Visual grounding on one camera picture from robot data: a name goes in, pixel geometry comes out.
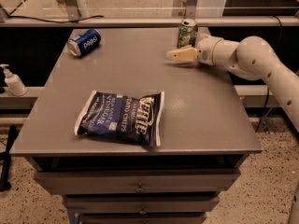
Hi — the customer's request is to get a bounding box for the green soda can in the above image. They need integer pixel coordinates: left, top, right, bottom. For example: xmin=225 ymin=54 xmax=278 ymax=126
xmin=177 ymin=19 xmax=198 ymax=49

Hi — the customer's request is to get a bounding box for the blue Pepsi can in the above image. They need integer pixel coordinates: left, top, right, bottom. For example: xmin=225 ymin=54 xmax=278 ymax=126
xmin=67 ymin=29 xmax=101 ymax=57

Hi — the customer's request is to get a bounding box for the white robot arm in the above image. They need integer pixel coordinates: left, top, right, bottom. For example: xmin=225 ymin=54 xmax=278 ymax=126
xmin=166 ymin=35 xmax=299 ymax=224

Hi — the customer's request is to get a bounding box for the grey drawer cabinet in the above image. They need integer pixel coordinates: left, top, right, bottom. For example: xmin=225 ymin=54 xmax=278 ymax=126
xmin=11 ymin=28 xmax=262 ymax=224

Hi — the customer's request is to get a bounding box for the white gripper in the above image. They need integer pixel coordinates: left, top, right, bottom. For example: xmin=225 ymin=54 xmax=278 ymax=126
xmin=166 ymin=34 xmax=222 ymax=65

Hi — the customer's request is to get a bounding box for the black stand left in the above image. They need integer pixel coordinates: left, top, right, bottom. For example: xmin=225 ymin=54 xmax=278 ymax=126
xmin=0 ymin=125 xmax=18 ymax=192

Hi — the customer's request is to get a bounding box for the blue Kettle chip bag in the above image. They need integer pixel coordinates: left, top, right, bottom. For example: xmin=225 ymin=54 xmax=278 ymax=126
xmin=74 ymin=91 xmax=164 ymax=147

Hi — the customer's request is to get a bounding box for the white pump bottle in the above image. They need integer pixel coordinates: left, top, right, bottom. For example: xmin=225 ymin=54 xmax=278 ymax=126
xmin=0 ymin=64 xmax=27 ymax=96

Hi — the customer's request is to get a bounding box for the metal railing frame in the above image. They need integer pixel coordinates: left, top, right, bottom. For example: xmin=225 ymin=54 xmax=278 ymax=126
xmin=1 ymin=0 xmax=299 ymax=27

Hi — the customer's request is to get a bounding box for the black cable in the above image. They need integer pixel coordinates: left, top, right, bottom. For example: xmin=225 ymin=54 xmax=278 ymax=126
xmin=6 ymin=0 xmax=106 ymax=24

